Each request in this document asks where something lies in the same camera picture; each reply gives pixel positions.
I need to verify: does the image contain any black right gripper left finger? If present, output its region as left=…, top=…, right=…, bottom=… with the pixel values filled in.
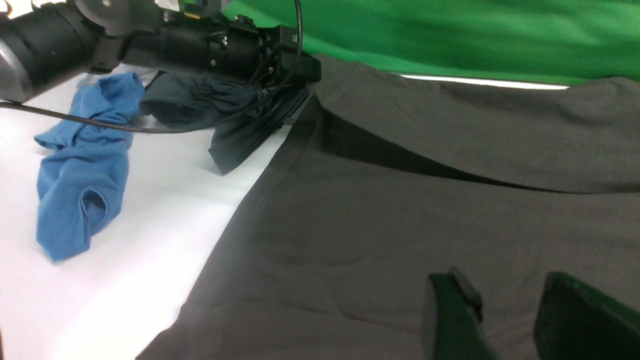
left=421, top=266, right=499, bottom=360

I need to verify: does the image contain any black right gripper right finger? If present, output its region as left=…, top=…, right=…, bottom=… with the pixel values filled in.
left=534, top=272, right=640, bottom=360

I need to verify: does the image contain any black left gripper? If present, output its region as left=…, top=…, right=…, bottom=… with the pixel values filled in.
left=122, top=9, right=322, bottom=88

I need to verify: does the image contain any dark gray long-sleeve shirt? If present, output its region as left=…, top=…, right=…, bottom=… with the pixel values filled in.
left=137, top=55, right=640, bottom=360

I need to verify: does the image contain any gray left robot arm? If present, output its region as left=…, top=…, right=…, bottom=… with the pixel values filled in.
left=0, top=0, right=322, bottom=104

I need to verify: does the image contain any dark teal crumpled garment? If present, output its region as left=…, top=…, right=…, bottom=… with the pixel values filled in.
left=139, top=72, right=310, bottom=176

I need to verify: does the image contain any blue crumpled garment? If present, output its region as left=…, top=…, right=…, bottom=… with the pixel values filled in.
left=35, top=71, right=145, bottom=262

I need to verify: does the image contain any green backdrop cloth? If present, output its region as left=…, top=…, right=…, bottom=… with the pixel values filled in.
left=180, top=0, right=640, bottom=86

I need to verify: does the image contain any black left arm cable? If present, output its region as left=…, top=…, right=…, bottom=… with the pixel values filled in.
left=0, top=0, right=305, bottom=135

